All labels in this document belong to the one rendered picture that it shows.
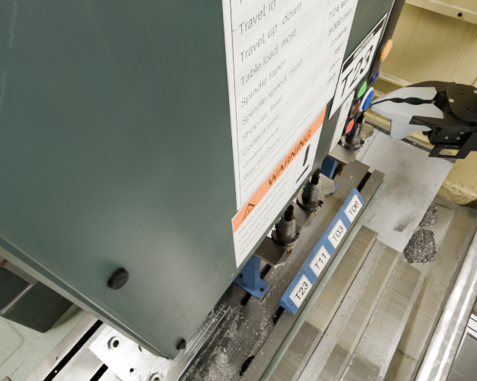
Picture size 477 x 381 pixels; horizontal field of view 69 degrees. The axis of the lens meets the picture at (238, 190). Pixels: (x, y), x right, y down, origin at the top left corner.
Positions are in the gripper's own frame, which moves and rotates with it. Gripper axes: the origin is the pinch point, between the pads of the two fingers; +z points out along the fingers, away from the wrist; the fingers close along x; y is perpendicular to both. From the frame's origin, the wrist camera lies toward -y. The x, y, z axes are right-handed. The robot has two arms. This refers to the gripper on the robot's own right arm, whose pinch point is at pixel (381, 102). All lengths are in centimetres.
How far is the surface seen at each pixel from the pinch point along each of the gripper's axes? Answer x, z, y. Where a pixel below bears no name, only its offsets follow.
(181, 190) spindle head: -29.5, 19.5, -19.7
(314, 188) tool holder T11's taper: 4.3, 5.1, 29.4
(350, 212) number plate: 19, -11, 63
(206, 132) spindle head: -27.3, 18.3, -21.9
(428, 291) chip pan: 5, -44, 91
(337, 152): 20.5, -2.0, 35.8
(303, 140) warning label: -16.5, 12.0, -9.6
